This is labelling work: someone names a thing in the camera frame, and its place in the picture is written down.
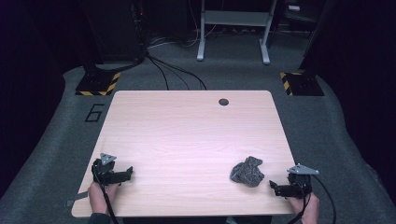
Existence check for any person's right hand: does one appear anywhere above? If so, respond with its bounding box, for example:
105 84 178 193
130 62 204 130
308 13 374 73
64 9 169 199
287 191 320 224

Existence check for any white desk frame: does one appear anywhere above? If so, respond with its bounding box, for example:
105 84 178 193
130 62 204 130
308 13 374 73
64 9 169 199
196 0 278 65

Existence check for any black stand post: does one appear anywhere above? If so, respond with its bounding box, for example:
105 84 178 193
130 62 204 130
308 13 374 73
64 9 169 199
298 0 330 75
77 0 106 76

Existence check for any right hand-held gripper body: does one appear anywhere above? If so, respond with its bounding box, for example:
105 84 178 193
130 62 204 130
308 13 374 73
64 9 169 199
286 163 320 199

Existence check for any black cable loop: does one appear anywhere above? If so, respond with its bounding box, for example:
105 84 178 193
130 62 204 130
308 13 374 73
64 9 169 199
311 175 338 224

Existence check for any left hand-held gripper cable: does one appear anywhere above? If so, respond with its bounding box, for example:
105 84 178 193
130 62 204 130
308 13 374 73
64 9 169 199
92 166 120 224

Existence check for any black yellow striped base plate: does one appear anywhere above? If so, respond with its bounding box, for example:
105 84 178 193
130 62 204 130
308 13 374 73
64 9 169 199
278 71 326 97
75 71 121 97

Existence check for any white cable bundle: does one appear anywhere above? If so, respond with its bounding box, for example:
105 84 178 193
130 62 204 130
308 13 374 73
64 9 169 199
148 0 219 49

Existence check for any dark cabinet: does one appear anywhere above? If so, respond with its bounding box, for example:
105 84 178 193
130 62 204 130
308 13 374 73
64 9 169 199
83 0 148 64

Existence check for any black floor cable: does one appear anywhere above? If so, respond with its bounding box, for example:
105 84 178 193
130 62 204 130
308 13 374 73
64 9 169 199
148 55 208 91
145 54 171 91

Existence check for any right hand-held gripper cable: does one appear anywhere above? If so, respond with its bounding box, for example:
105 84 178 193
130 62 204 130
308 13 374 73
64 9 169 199
288 191 313 224

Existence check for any grey towel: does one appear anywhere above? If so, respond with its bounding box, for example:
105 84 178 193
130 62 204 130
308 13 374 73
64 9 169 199
229 155 266 189

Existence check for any grey tape strip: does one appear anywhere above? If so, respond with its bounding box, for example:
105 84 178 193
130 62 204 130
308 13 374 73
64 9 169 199
64 190 90 208

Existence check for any hand-held gripper cable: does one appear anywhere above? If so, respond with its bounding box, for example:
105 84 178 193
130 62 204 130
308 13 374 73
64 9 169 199
288 191 313 224
92 166 120 224

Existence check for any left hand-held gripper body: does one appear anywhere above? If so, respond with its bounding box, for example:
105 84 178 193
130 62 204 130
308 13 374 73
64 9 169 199
92 152 118 187

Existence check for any person's left hand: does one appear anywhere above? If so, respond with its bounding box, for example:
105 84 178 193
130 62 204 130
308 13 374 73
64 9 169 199
88 181 120 217

